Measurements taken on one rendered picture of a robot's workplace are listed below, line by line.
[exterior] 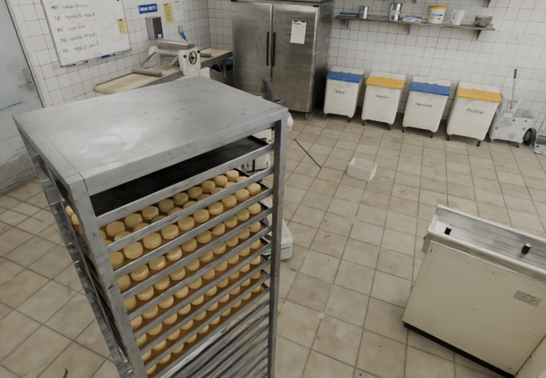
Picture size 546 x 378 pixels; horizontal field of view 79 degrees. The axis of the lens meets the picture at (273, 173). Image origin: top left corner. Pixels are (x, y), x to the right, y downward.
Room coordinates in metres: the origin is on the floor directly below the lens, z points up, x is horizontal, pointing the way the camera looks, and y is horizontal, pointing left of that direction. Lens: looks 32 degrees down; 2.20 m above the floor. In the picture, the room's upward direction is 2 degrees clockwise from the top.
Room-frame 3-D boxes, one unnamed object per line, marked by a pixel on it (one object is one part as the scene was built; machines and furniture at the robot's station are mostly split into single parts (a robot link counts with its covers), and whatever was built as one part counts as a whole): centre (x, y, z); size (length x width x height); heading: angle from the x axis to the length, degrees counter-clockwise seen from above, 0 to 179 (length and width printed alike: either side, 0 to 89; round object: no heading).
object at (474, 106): (4.78, -2.95, 0.38); 0.64 x 0.54 x 0.77; 155
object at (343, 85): (5.51, -1.14, 0.38); 0.64 x 0.54 x 0.77; 161
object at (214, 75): (6.46, 1.06, 0.33); 0.54 x 0.53 x 0.66; 68
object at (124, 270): (0.80, 0.21, 1.50); 0.64 x 0.03 x 0.03; 135
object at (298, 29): (5.25, -0.31, 1.39); 0.22 x 0.03 x 0.31; 68
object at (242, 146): (0.93, 0.36, 1.68); 0.60 x 0.40 x 0.02; 135
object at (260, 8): (5.80, -0.07, 1.03); 1.40 x 0.90 x 2.05; 68
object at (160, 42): (4.91, 1.45, 1.23); 0.58 x 0.19 x 0.07; 68
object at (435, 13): (5.28, -2.27, 1.67); 0.25 x 0.24 x 0.21; 68
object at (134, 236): (0.80, 0.21, 1.59); 0.64 x 0.03 x 0.03; 135
